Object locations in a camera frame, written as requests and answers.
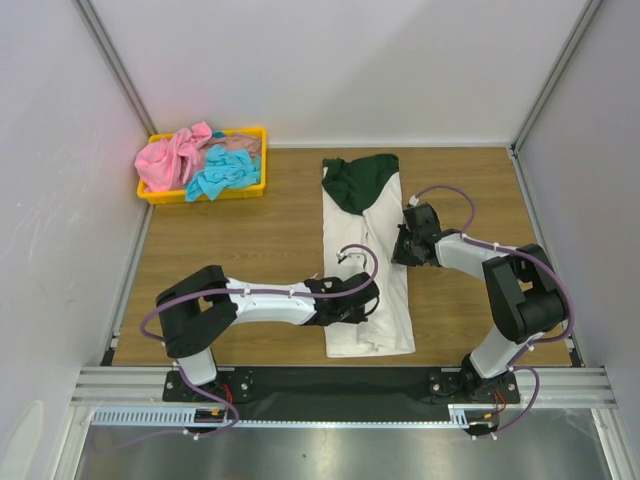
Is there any white green raglan t-shirt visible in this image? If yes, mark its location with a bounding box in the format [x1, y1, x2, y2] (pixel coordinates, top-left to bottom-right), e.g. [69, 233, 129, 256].
[321, 154, 415, 358]

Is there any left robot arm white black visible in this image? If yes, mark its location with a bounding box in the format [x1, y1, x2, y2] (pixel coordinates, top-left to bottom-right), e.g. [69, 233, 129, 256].
[156, 265, 380, 400]

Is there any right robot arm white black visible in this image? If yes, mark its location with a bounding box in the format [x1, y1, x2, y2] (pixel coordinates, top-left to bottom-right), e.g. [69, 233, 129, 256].
[393, 204, 575, 402]

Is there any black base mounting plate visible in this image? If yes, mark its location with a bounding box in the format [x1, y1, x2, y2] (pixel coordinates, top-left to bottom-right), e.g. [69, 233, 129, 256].
[163, 366, 521, 422]

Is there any cyan t-shirt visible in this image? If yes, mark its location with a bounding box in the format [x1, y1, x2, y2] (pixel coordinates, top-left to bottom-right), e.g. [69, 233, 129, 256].
[185, 145, 262, 202]

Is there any mauve t-shirt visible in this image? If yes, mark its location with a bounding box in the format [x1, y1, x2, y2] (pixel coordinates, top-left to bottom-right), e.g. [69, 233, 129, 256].
[203, 131, 262, 158]

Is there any yellow plastic bin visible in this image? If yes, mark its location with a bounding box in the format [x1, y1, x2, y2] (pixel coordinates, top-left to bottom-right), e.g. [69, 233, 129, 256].
[137, 127, 267, 205]

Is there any pink t-shirt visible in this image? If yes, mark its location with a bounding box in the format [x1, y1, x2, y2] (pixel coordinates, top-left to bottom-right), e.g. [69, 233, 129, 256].
[134, 122, 213, 193]

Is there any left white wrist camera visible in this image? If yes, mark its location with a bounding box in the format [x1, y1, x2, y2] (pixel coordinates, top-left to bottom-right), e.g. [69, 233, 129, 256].
[337, 251, 362, 264]

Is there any white slotted cable duct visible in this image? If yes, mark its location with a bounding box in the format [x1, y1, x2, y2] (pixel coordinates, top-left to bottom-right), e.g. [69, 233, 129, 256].
[92, 405, 498, 430]

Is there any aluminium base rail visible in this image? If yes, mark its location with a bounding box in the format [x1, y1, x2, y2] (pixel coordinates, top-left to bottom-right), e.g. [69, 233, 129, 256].
[72, 366, 617, 409]

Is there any right aluminium frame post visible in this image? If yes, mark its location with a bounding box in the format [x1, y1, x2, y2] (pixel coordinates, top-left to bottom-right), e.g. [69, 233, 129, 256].
[511, 0, 606, 152]

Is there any aluminium frame post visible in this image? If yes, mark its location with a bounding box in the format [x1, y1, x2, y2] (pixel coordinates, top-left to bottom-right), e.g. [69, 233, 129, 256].
[71, 0, 158, 136]
[511, 0, 606, 152]

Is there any left aluminium frame post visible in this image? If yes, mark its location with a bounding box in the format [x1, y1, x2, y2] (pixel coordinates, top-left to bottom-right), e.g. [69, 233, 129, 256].
[71, 0, 158, 136]

